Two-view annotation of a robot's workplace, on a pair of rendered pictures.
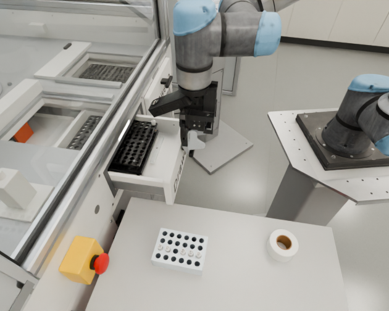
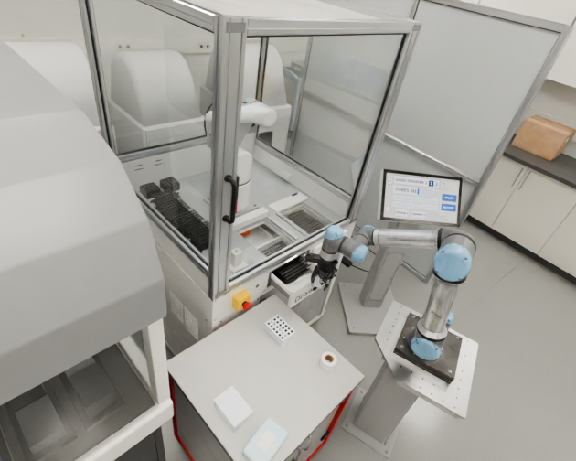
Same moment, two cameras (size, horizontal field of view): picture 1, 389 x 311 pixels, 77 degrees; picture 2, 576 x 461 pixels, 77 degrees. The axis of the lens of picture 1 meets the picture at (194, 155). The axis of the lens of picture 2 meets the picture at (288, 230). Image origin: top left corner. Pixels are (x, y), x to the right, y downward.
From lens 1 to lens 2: 1.11 m
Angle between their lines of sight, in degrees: 23
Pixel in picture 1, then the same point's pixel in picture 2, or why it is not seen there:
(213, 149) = (367, 316)
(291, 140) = (389, 325)
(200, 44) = (330, 244)
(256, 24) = (354, 249)
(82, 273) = (240, 302)
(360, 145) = not seen: hidden behind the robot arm
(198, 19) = (332, 236)
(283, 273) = (318, 372)
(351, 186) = (400, 369)
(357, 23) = not seen: outside the picture
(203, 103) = (326, 266)
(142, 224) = (271, 309)
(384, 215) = not seen: outside the picture
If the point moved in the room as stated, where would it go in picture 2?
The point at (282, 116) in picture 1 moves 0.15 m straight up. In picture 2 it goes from (400, 308) to (410, 289)
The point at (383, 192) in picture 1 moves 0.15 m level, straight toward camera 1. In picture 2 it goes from (417, 386) to (383, 383)
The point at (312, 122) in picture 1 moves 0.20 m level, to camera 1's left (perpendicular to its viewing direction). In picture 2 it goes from (413, 323) to (378, 301)
